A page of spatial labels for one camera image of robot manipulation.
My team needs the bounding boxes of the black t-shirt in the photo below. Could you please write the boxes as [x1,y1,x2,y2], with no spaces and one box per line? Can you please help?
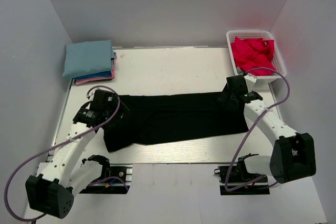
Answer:
[103,92,248,152]

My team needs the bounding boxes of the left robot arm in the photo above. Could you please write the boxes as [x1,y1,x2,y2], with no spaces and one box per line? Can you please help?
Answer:
[25,86,124,219]

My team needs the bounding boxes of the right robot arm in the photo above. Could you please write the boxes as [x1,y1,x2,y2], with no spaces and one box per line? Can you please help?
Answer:
[220,74,316,186]

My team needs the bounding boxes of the pink folded t-shirt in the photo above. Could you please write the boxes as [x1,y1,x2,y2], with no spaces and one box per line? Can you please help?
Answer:
[75,59,117,86]

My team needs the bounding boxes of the red t-shirt in basket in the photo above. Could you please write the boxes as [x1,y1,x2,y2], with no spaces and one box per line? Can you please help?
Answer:
[230,37,275,76]

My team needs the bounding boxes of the white plastic basket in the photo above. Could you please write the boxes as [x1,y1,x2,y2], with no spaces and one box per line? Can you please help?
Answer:
[226,29,286,85]

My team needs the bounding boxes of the light blue folded t-shirt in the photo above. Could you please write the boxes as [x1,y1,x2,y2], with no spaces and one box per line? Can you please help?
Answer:
[62,40,114,79]

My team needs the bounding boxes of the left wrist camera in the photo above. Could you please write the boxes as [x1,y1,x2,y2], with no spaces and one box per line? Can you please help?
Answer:
[86,88,96,101]

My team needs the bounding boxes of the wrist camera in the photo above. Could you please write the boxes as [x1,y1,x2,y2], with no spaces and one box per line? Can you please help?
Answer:
[244,74,257,92]
[86,88,96,101]

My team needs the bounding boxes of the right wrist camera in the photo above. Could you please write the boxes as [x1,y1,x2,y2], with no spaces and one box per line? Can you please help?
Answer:
[244,74,257,92]

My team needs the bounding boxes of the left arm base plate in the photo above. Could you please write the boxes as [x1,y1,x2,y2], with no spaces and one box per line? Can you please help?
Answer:
[80,164,133,195]

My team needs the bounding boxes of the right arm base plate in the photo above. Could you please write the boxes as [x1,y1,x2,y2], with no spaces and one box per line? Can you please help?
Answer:
[214,165,270,196]

